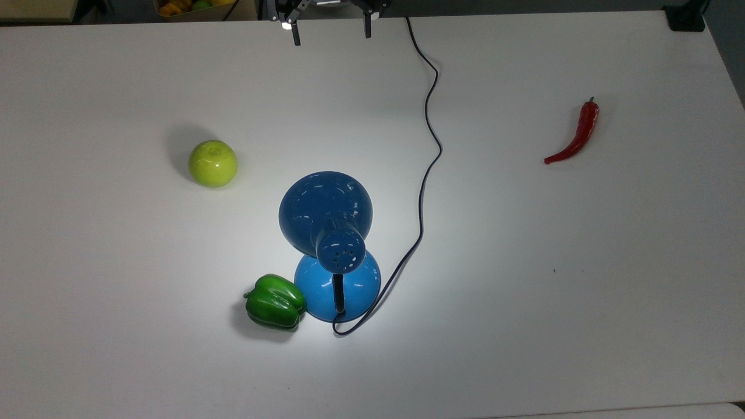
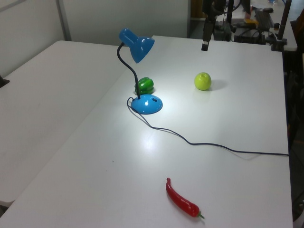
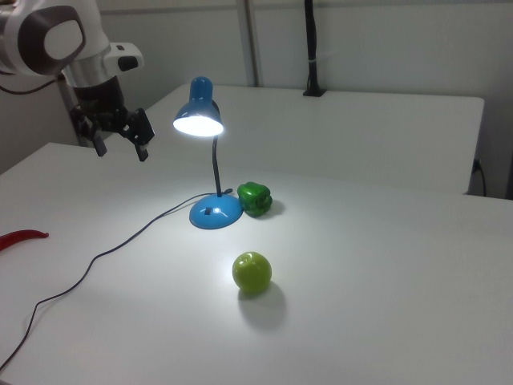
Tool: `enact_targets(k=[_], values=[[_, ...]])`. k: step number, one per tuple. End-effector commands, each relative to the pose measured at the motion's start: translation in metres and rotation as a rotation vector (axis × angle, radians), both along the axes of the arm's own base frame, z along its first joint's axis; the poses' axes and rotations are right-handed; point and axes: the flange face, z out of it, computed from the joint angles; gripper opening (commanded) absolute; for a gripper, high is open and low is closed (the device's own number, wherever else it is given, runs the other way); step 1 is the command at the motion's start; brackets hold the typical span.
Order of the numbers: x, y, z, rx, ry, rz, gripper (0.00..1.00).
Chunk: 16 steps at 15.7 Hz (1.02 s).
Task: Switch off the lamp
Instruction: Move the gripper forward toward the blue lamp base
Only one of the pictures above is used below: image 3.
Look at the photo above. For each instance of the red chili pepper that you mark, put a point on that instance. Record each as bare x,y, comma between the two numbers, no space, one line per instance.
22,236

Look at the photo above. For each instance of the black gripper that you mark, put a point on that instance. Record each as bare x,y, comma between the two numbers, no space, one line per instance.
105,108

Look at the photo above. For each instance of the green bell pepper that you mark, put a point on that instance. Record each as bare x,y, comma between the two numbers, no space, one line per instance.
254,199

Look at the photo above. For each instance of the black pole with clamp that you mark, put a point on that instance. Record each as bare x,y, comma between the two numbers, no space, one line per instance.
312,48

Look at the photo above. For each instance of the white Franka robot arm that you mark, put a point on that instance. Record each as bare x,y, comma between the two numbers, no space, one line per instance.
60,36

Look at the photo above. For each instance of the yellow-green apple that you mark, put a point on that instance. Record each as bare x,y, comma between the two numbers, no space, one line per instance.
251,272

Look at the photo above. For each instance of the blue desk lamp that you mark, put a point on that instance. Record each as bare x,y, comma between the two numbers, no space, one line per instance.
214,210

